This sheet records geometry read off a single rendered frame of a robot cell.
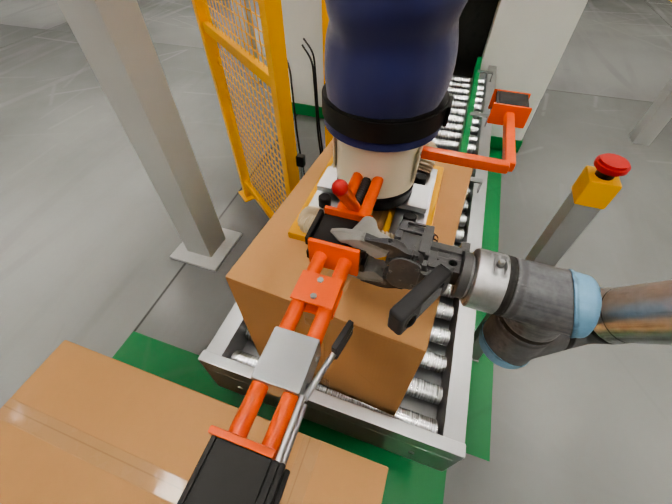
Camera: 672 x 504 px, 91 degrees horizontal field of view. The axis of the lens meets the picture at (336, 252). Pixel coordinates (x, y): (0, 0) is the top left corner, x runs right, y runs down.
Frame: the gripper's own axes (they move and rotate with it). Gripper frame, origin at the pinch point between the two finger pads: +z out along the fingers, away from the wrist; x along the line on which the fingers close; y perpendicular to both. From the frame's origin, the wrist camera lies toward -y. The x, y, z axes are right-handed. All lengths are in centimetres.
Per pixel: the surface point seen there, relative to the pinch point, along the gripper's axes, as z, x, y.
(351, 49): 4.2, 22.4, 18.8
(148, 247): 134, -109, 52
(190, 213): 94, -73, 56
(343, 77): 5.2, 18.6, 18.3
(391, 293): -9.9, -12.5, 3.6
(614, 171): -49, -4, 45
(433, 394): -27, -52, 2
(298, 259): 9.9, -12.6, 5.4
